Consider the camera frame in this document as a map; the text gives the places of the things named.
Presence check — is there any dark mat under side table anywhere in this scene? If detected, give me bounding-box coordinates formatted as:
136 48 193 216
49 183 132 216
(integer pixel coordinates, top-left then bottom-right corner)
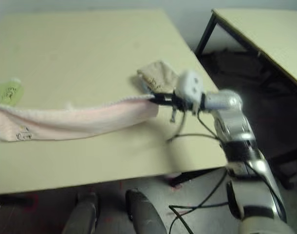
206 48 266 76

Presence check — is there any beige side table black frame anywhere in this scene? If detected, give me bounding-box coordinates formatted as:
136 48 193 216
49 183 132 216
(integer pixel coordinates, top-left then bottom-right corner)
194 8 297 171

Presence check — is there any pink towel with white trim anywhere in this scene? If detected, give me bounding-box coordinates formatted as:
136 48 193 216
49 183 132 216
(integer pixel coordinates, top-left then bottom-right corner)
0 95 159 142

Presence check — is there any grey robot left leg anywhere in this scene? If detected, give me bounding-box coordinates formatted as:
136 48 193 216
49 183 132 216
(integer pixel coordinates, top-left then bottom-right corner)
62 192 99 234

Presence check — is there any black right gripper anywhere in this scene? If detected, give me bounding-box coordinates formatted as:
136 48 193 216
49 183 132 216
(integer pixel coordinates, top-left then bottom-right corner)
150 92 195 114

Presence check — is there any beige folded towel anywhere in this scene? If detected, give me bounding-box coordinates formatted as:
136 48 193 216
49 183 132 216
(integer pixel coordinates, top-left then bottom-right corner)
136 59 181 95

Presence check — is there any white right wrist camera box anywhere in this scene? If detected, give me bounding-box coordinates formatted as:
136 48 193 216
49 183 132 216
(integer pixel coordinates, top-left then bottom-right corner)
175 70 205 104

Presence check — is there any black caster foot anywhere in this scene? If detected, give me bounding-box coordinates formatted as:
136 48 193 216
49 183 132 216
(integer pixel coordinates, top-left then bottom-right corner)
276 168 295 191

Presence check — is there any green towel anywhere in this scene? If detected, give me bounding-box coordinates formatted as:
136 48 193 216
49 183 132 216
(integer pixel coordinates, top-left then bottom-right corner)
0 78 25 108

